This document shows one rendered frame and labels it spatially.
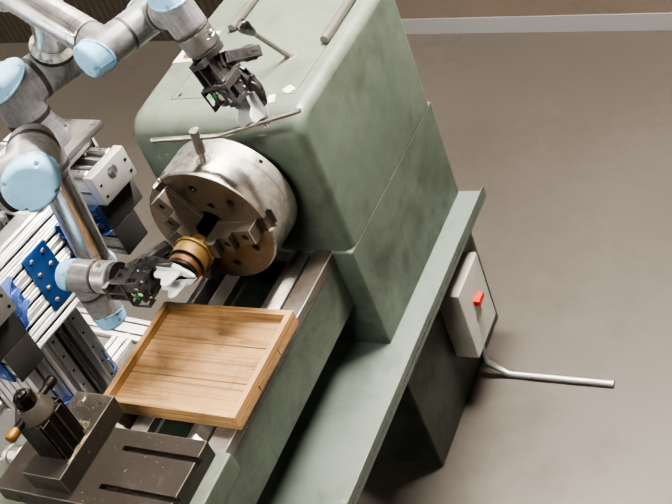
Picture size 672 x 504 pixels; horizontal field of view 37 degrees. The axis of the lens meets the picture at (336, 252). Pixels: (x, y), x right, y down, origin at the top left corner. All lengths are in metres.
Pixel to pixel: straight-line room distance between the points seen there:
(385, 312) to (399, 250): 0.17
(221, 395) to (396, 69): 0.96
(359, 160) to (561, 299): 1.14
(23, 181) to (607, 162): 2.31
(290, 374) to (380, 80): 0.76
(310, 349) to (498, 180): 1.69
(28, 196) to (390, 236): 0.92
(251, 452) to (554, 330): 1.36
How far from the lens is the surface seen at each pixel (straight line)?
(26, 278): 2.65
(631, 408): 3.01
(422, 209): 2.74
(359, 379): 2.55
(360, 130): 2.42
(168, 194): 2.24
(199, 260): 2.18
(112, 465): 2.06
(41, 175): 2.13
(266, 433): 2.22
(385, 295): 2.55
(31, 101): 2.65
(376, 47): 2.51
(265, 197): 2.19
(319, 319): 2.37
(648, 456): 2.91
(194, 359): 2.28
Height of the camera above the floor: 2.35
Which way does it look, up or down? 38 degrees down
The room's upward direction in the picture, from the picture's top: 24 degrees counter-clockwise
